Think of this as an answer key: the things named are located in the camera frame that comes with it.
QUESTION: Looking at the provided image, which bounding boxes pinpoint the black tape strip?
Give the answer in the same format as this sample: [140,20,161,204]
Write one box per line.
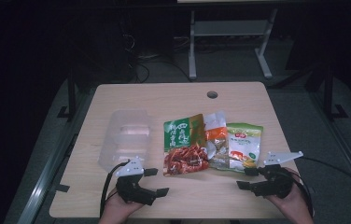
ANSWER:
[54,183,71,193]

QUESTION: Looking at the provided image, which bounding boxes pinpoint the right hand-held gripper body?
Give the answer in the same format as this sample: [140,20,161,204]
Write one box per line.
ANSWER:
[250,150,304,200]

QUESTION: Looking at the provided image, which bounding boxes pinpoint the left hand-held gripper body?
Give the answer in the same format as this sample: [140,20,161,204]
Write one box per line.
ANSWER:
[115,156,158,206]

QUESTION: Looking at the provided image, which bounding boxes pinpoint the green snack packet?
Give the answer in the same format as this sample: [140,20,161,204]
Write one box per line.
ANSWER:
[162,113,211,177]

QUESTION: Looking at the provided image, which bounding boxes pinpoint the person's right hand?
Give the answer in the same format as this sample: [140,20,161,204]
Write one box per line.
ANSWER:
[265,167,315,224]

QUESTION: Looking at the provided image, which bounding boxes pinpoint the black metal stand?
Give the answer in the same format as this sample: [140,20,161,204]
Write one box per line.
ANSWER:
[56,69,78,122]
[322,63,349,121]

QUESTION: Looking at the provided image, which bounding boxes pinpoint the person's left hand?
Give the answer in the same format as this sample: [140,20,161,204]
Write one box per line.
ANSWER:
[98,186,146,224]

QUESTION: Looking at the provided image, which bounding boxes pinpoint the white metal stand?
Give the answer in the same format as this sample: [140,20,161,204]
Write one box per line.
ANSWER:
[188,8,279,80]

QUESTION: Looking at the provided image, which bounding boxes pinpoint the silver metal rail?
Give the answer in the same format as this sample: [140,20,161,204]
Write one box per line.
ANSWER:
[16,90,95,224]
[307,91,351,209]

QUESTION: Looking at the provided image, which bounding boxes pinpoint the tangled black floor cables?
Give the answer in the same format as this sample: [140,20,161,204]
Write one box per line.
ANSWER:
[121,33,193,84]

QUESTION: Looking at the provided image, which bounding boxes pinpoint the orange and white snack packet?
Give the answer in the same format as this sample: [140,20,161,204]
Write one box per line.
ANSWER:
[203,111,230,171]

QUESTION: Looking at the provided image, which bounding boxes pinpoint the black cable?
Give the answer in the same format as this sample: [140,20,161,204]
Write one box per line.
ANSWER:
[99,161,131,218]
[299,156,351,198]

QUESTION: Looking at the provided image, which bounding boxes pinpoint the clear plastic divided container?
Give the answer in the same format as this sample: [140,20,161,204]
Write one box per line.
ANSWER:
[98,109,152,173]

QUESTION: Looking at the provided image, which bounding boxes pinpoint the light green and white packet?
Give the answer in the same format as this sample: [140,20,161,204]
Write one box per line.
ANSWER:
[225,122,264,173]

